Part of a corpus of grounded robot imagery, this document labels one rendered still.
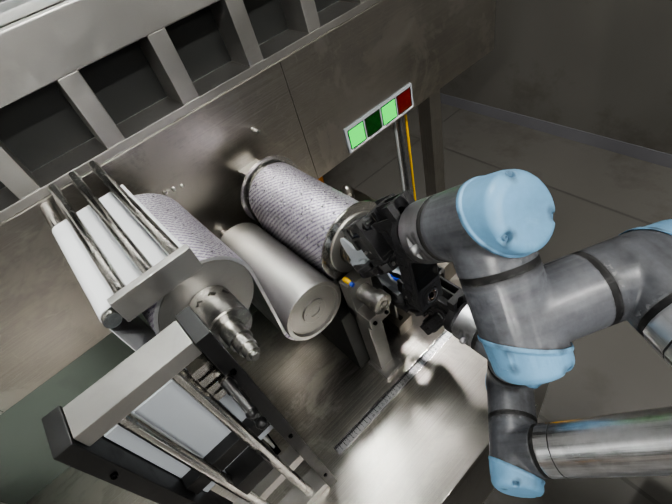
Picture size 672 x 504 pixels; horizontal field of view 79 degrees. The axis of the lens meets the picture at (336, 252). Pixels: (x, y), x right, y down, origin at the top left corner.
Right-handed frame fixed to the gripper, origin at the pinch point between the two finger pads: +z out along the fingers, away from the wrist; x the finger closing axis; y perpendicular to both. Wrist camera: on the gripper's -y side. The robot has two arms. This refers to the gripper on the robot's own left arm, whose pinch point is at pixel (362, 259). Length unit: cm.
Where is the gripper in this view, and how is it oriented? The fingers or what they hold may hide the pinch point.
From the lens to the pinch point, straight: 66.9
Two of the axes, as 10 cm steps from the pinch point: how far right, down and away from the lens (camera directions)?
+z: -3.5, 0.9, 9.3
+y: -6.0, -7.9, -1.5
